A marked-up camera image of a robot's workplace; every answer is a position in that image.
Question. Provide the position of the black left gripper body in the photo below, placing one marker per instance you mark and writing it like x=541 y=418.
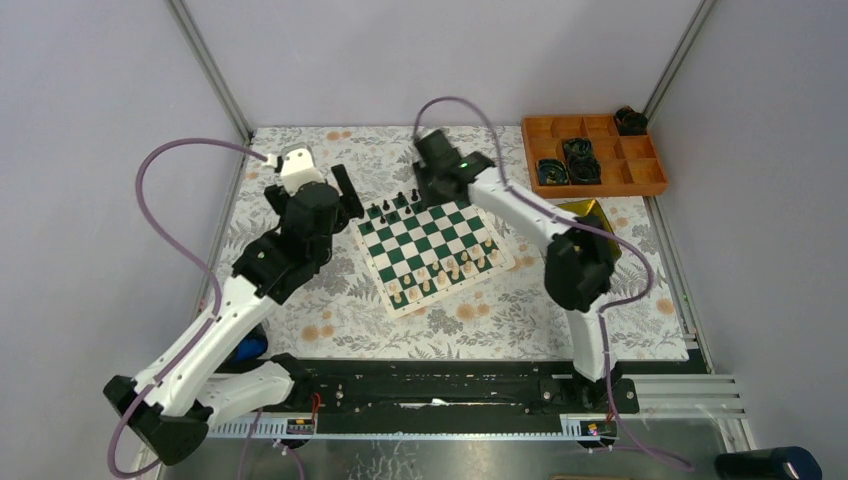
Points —
x=348 y=206

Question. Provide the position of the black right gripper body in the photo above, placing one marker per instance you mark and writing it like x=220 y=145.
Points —
x=430 y=192

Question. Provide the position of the gold chess piece tin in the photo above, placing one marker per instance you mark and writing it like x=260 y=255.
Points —
x=591 y=242

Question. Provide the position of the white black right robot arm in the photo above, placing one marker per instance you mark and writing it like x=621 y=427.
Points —
x=578 y=289

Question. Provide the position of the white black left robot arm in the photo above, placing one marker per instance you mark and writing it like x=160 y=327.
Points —
x=171 y=405

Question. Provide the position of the blue object under arm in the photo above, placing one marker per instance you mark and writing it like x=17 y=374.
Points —
x=249 y=348

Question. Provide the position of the green white chess board mat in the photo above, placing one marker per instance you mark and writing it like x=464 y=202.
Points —
x=400 y=239

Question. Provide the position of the black coil tray upper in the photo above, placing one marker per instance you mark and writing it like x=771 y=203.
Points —
x=578 y=147

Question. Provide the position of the black coil tray lower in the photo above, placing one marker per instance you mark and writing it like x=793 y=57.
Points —
x=584 y=170

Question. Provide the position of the wooden compartment tray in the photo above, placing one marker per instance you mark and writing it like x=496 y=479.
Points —
x=630 y=165

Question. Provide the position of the black coil outside tray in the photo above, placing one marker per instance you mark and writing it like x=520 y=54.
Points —
x=630 y=122

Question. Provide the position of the dark cylinder bottom right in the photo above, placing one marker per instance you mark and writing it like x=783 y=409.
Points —
x=784 y=463

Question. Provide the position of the black mounting base rail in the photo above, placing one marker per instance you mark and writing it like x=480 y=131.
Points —
x=444 y=397

